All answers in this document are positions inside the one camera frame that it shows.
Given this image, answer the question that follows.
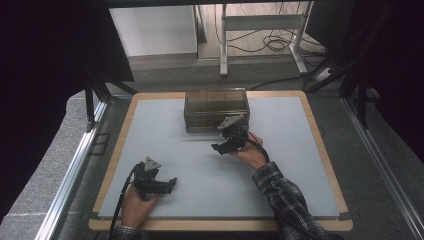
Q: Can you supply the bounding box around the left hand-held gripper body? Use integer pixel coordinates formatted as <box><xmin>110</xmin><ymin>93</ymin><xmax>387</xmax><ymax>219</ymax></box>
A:
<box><xmin>133</xmin><ymin>155</ymin><xmax>172</xmax><ymax>202</ymax></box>

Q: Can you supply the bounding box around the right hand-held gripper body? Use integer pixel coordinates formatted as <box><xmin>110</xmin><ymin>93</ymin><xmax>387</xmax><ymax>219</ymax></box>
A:
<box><xmin>217</xmin><ymin>114</ymin><xmax>250</xmax><ymax>152</ymax></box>

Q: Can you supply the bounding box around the transparent brown plastic drawer box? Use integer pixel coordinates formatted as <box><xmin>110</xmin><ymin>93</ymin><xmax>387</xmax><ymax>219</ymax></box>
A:
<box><xmin>183</xmin><ymin>87</ymin><xmax>251</xmax><ymax>135</ymax></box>

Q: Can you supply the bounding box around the person's right hand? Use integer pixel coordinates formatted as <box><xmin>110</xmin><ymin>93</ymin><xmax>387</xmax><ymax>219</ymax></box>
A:
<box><xmin>231</xmin><ymin>132</ymin><xmax>270</xmax><ymax>171</ymax></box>

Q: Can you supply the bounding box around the person's left hand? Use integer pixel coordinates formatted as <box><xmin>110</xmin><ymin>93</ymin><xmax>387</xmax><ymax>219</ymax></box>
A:
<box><xmin>120</xmin><ymin>184</ymin><xmax>160</xmax><ymax>230</ymax></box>

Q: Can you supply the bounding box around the grey table mat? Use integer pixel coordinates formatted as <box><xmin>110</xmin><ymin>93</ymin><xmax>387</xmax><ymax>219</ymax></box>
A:
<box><xmin>97</xmin><ymin>96</ymin><xmax>341</xmax><ymax>220</ymax></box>

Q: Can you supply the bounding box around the black metal stand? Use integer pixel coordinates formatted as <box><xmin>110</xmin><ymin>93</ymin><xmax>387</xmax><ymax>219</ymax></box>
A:
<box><xmin>305</xmin><ymin>0</ymin><xmax>403</xmax><ymax>130</ymax></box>
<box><xmin>83</xmin><ymin>66</ymin><xmax>138</xmax><ymax>132</ymax></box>

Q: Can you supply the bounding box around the white power strip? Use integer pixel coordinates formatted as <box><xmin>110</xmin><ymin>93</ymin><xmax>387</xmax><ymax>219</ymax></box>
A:
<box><xmin>314</xmin><ymin>67</ymin><xmax>335</xmax><ymax>83</ymax></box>

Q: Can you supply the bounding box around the white cabinet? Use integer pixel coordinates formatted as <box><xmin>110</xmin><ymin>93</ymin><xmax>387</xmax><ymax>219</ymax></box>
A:
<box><xmin>108</xmin><ymin>4</ymin><xmax>199</xmax><ymax>58</ymax></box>

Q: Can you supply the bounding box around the dark curtain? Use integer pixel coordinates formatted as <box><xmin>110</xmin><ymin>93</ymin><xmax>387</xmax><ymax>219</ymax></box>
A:
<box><xmin>0</xmin><ymin>0</ymin><xmax>135</xmax><ymax>223</ymax></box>
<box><xmin>333</xmin><ymin>0</ymin><xmax>424</xmax><ymax>163</ymax></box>

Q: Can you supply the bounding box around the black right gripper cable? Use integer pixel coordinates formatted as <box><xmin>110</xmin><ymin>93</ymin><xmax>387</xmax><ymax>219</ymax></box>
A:
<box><xmin>245</xmin><ymin>138</ymin><xmax>271</xmax><ymax>164</ymax></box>

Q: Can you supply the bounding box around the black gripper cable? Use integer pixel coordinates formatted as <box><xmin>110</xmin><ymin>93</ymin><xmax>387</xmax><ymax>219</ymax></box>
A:
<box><xmin>245</xmin><ymin>138</ymin><xmax>271</xmax><ymax>164</ymax></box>
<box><xmin>107</xmin><ymin>164</ymin><xmax>140</xmax><ymax>240</ymax></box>

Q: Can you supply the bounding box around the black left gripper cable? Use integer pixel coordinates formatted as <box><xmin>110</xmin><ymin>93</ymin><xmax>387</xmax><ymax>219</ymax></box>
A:
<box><xmin>107</xmin><ymin>164</ymin><xmax>140</xmax><ymax>240</ymax></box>

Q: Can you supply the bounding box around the black rectangular floor frame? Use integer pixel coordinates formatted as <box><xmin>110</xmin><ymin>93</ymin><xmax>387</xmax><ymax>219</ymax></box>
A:
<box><xmin>89</xmin><ymin>132</ymin><xmax>111</xmax><ymax>156</ymax></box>

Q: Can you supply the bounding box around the aluminium floor rail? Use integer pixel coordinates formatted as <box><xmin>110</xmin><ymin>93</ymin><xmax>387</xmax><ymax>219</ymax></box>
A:
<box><xmin>34</xmin><ymin>101</ymin><xmax>110</xmax><ymax>240</ymax></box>
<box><xmin>342</xmin><ymin>96</ymin><xmax>424</xmax><ymax>240</ymax></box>

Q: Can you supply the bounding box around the black floor cables bundle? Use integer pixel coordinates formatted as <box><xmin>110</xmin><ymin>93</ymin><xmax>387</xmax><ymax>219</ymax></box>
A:
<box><xmin>213</xmin><ymin>2</ymin><xmax>329</xmax><ymax>58</ymax></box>

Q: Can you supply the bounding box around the white metal desk frame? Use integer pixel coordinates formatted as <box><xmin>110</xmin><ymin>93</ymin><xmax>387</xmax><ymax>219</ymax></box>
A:
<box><xmin>218</xmin><ymin>2</ymin><xmax>315</xmax><ymax>77</ymax></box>

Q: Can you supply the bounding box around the black mat corner bracket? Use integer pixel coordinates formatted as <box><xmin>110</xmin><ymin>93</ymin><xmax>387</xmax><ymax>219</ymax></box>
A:
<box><xmin>338</xmin><ymin>210</ymin><xmax>362</xmax><ymax>222</ymax></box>

